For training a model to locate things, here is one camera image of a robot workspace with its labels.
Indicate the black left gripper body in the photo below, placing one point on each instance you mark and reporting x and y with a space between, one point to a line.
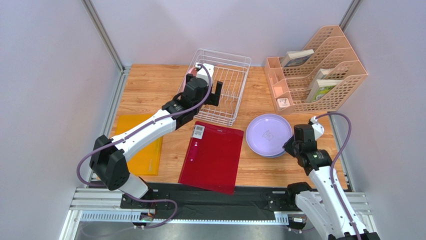
188 77

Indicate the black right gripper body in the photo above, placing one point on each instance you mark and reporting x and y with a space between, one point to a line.
292 146

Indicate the blue plate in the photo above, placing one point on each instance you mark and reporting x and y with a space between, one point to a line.
273 156

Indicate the purple plate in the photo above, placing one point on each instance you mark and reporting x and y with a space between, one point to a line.
267 133

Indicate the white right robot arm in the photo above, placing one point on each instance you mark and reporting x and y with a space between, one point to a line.
332 215

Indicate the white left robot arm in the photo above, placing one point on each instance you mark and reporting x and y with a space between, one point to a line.
109 157

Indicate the green book in rack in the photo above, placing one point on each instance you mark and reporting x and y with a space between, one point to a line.
320 87

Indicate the pink file rack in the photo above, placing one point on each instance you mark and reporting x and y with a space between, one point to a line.
333 51

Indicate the upper book in rack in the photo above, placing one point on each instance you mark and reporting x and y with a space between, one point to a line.
295 58

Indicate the pink plate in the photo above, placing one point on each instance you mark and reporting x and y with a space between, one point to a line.
193 71

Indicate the red folder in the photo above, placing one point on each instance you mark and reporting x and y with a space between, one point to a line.
212 158

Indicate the orange folder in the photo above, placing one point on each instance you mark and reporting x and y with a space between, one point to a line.
147 161

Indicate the middle white book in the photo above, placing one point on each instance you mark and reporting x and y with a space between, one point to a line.
321 74

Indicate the black base mat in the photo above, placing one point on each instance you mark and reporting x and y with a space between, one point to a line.
251 203

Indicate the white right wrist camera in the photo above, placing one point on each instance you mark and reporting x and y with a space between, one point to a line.
318 128

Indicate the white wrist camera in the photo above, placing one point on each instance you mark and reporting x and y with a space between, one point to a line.
202 73
318 128

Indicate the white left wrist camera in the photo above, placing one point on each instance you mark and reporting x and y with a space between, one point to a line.
202 73

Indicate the white wire dish rack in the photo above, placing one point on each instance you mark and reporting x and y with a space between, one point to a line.
230 69

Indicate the left aluminium corner post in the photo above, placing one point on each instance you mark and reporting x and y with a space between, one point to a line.
98 24

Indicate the aluminium corner post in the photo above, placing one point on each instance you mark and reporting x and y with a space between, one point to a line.
98 24
349 14

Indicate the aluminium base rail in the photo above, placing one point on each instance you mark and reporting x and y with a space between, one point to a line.
102 205

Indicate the right aluminium corner post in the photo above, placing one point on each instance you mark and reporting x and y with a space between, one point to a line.
349 14

